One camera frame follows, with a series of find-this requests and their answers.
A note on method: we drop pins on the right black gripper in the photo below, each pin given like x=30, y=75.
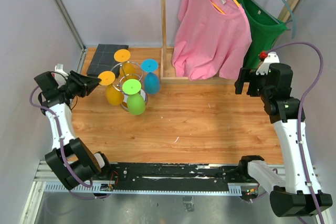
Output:
x=247, y=75

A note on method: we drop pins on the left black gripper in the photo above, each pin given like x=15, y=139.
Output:
x=86, y=84

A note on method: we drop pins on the orange wine glass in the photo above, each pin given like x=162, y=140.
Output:
x=113, y=96
x=127, y=70

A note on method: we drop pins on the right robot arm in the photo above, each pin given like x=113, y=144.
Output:
x=299, y=194

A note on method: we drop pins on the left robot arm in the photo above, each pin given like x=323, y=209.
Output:
x=70, y=160

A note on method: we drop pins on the chrome wine glass rack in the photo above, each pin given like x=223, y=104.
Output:
x=137, y=74

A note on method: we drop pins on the green wine glass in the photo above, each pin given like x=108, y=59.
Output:
x=135, y=101

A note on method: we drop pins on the blue wine glass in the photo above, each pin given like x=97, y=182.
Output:
x=151, y=80

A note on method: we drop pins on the wooden clothes rack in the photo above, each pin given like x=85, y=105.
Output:
x=167, y=72

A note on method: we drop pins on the dark grey folded cloth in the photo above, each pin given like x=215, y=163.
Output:
x=103, y=59

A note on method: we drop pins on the green t-shirt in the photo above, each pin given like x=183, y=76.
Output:
x=264, y=29

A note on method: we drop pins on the pink t-shirt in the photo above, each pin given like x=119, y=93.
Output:
x=212, y=39

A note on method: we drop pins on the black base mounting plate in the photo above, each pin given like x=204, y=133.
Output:
x=173, y=178

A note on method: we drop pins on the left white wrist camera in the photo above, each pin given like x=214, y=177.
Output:
x=59, y=72

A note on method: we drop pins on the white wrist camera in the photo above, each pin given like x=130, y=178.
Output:
x=266, y=58
x=59, y=72

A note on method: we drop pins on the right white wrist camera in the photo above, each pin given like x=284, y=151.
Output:
x=266, y=58

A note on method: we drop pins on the aluminium frame post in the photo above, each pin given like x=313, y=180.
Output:
x=64, y=13

